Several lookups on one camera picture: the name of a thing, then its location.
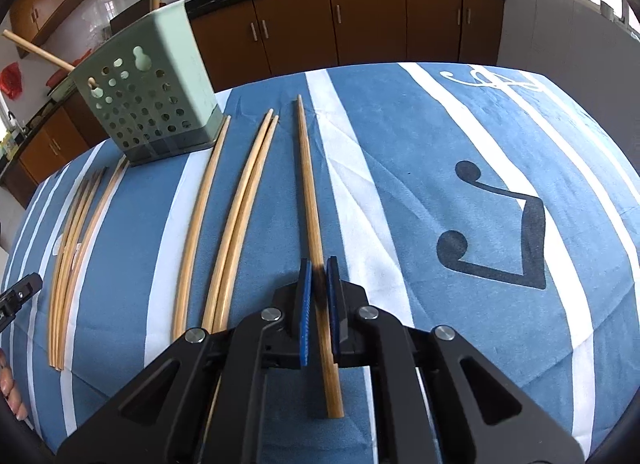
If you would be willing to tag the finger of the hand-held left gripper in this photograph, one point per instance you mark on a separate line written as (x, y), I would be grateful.
(22, 288)

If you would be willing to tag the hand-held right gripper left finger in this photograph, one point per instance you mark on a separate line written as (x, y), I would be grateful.
(305, 314)

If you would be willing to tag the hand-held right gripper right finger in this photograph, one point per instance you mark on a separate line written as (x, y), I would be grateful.
(334, 314)

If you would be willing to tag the dark-tipped wooden chopstick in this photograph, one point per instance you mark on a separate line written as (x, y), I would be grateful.
(80, 239)
(73, 239)
(66, 239)

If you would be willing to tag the green perforated chopstick holder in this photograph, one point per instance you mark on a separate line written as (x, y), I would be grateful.
(165, 34)

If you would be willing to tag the person's left hand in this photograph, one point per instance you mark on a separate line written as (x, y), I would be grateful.
(11, 384)

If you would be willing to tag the yellow dish soap bottle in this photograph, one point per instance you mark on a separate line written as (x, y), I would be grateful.
(7, 144)

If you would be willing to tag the blue white striped tablecloth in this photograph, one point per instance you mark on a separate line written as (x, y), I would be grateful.
(425, 184)

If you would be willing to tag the red plastic bag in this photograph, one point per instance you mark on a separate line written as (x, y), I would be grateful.
(11, 81)

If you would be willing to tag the brown lower kitchen cabinets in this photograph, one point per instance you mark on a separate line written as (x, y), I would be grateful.
(370, 24)

